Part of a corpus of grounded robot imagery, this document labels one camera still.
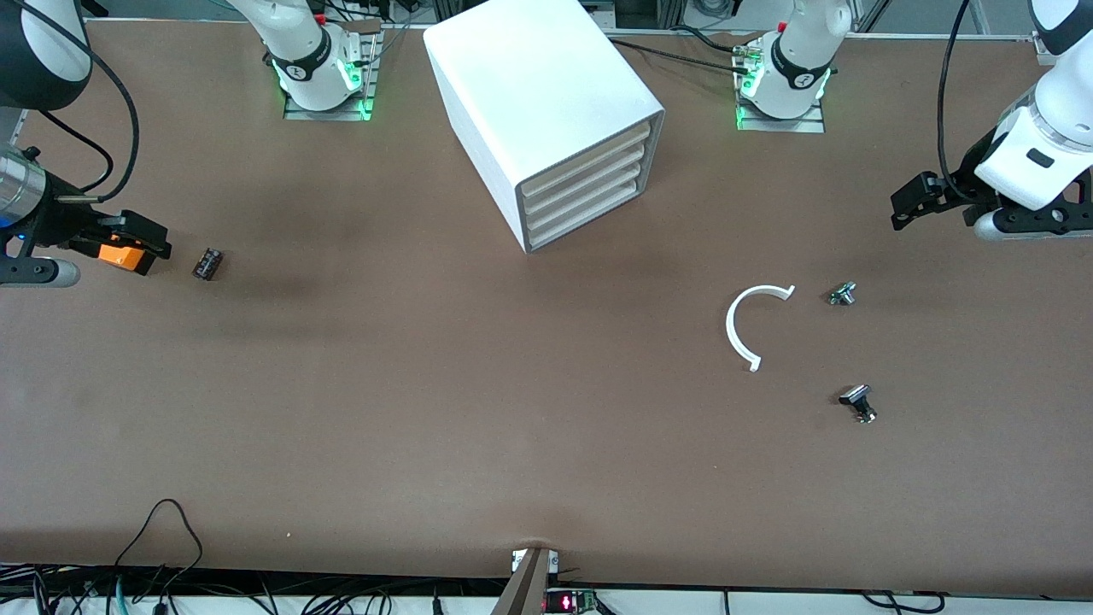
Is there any white C-shaped ring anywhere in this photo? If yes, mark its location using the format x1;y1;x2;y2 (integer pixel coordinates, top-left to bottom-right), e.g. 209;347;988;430
726;284;797;373

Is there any black cable on table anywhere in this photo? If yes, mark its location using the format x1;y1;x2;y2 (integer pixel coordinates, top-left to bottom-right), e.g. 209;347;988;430
608;38;752;73

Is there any black looped cable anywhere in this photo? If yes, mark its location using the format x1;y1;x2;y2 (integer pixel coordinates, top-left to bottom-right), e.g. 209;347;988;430
114;499;204;590

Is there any circuit board with red display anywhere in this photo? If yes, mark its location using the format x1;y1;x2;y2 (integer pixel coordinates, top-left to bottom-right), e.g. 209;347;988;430
544;589;599;614

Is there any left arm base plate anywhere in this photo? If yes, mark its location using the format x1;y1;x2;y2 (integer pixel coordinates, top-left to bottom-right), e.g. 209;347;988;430
736;43;827;134

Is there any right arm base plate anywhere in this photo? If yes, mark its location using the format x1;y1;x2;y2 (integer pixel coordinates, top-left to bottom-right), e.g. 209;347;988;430
282;26;383;122

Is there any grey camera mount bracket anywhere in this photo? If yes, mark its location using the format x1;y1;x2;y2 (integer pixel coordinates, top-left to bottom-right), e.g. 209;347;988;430
491;547;560;615

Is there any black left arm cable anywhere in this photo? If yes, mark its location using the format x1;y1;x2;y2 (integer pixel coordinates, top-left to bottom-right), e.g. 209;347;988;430
937;0;976;203

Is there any orange box with black base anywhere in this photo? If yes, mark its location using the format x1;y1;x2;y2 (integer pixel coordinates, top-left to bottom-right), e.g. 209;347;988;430
96;242;163;276

